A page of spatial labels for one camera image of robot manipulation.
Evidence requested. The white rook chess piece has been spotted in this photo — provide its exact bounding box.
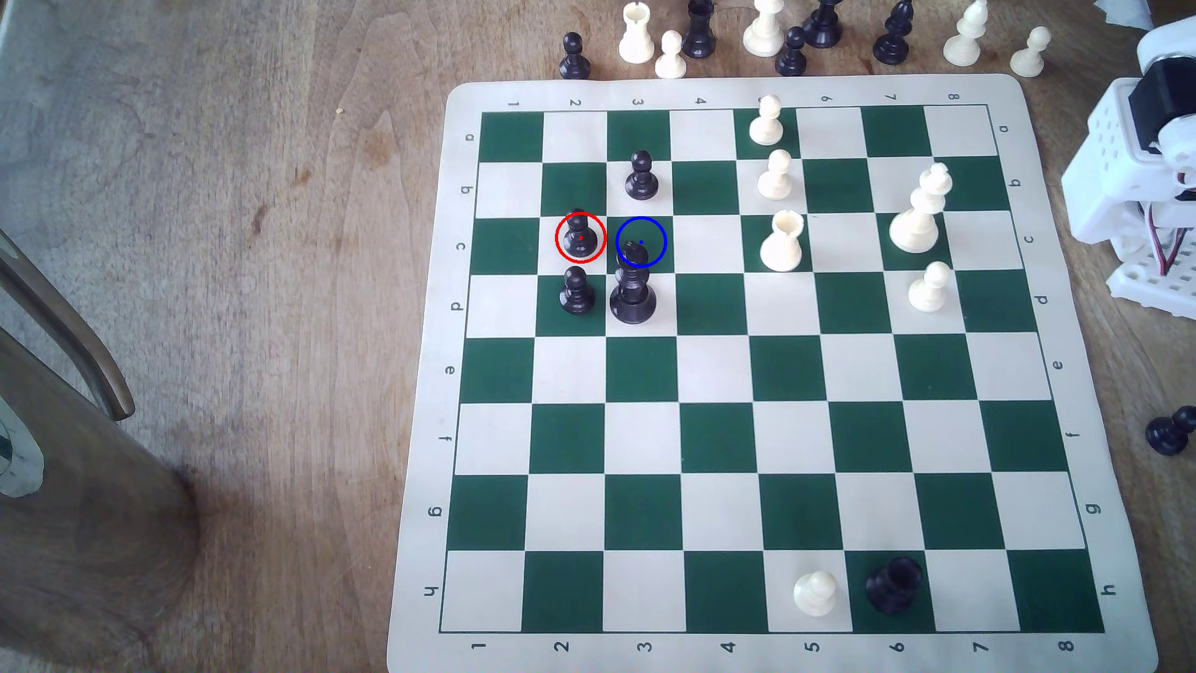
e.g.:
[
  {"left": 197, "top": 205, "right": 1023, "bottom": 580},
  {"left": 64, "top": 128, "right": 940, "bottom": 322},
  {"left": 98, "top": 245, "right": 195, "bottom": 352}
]
[
  {"left": 759, "top": 209, "right": 805, "bottom": 273},
  {"left": 619, "top": 2, "right": 656, "bottom": 65}
]

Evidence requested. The white queen chess piece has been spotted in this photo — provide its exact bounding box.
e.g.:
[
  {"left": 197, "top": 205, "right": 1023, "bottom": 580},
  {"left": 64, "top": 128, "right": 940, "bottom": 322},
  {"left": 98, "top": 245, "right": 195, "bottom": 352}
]
[{"left": 743, "top": 0, "right": 787, "bottom": 58}]

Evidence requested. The black bishop off board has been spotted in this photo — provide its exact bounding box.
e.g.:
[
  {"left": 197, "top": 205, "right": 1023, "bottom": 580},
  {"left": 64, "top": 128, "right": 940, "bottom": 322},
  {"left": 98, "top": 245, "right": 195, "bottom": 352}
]
[{"left": 681, "top": 0, "right": 718, "bottom": 60}]

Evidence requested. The white king chess piece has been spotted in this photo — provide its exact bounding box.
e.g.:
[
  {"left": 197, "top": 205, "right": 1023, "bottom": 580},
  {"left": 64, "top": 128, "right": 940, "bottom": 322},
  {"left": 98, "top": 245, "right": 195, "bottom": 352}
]
[{"left": 888, "top": 163, "right": 954, "bottom": 254}]

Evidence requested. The black rook chess piece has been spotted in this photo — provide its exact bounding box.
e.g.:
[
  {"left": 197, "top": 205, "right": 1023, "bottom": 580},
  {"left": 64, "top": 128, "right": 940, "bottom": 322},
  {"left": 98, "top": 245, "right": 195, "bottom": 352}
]
[{"left": 864, "top": 556, "right": 925, "bottom": 616}]

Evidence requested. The black king chess piece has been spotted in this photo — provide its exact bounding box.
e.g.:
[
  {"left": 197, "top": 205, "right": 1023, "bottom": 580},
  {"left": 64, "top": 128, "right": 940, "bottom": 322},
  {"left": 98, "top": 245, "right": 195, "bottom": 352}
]
[{"left": 802, "top": 0, "right": 845, "bottom": 50}]

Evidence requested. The green white chess mat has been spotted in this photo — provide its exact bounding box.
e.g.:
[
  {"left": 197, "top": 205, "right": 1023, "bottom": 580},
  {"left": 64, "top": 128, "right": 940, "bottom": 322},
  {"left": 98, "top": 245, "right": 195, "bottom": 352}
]
[{"left": 386, "top": 73, "right": 1160, "bottom": 673}]

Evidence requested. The white perforated base plate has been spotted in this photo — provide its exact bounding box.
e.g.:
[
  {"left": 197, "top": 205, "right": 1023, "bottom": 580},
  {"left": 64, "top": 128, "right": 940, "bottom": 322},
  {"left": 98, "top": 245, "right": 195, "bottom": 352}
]
[{"left": 1107, "top": 245, "right": 1196, "bottom": 321}]

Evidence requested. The white pawn chess piece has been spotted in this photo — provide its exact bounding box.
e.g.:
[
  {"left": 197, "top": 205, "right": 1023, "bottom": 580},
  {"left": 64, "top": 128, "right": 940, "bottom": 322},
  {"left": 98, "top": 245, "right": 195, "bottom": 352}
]
[
  {"left": 757, "top": 150, "right": 794, "bottom": 202},
  {"left": 792, "top": 570, "right": 839, "bottom": 618},
  {"left": 1010, "top": 26, "right": 1052, "bottom": 79},
  {"left": 908, "top": 260, "right": 952, "bottom": 313},
  {"left": 748, "top": 94, "right": 785, "bottom": 147},
  {"left": 654, "top": 30, "right": 688, "bottom": 80}
]

